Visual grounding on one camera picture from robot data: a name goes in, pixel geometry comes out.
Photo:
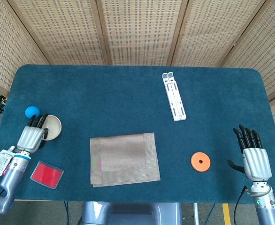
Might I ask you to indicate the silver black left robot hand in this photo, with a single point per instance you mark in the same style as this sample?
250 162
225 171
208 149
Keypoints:
30 139

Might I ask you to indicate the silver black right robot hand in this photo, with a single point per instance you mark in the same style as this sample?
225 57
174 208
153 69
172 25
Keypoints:
257 164

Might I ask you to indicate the cream white bowl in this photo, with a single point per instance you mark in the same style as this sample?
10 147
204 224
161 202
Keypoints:
54 129

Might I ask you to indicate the beige woven placemat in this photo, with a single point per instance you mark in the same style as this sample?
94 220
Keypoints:
125 159

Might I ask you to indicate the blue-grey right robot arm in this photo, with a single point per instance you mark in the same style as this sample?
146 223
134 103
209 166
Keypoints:
266 211

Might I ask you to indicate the blue ball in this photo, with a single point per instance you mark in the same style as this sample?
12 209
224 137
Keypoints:
32 111

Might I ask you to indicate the red pad in clear case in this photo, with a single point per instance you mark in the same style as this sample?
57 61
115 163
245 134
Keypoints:
47 174

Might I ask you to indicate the orange disc with hole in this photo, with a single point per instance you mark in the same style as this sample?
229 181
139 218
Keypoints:
196 166

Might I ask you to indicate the white folding stand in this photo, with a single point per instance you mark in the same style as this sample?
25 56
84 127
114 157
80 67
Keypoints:
177 103

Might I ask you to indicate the blue carpet table cover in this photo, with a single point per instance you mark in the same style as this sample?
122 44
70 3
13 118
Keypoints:
128 93

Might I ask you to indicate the blue-grey robot torso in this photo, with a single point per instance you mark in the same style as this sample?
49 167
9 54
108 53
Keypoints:
132 213

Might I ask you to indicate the woven bamboo folding screen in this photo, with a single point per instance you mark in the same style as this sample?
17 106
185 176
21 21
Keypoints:
139 30

